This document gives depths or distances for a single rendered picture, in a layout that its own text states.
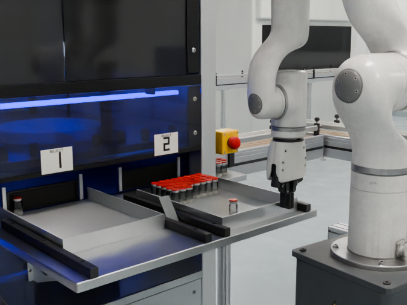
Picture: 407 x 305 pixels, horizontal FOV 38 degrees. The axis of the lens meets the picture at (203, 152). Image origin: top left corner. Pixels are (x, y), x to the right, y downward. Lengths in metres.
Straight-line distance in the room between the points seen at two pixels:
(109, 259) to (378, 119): 0.59
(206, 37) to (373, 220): 0.78
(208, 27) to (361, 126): 0.71
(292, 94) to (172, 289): 0.74
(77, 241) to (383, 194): 0.63
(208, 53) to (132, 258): 0.76
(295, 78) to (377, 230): 0.39
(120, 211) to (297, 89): 0.54
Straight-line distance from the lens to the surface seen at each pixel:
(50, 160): 1.47
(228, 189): 1.68
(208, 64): 1.74
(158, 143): 1.65
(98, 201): 1.59
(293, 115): 1.38
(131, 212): 1.47
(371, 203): 1.23
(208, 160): 1.78
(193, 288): 1.86
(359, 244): 1.26
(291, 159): 1.41
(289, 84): 1.37
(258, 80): 1.32
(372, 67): 1.14
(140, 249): 1.25
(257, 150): 2.09
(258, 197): 1.60
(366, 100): 1.13
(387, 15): 1.24
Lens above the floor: 1.31
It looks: 11 degrees down
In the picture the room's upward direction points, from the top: straight up
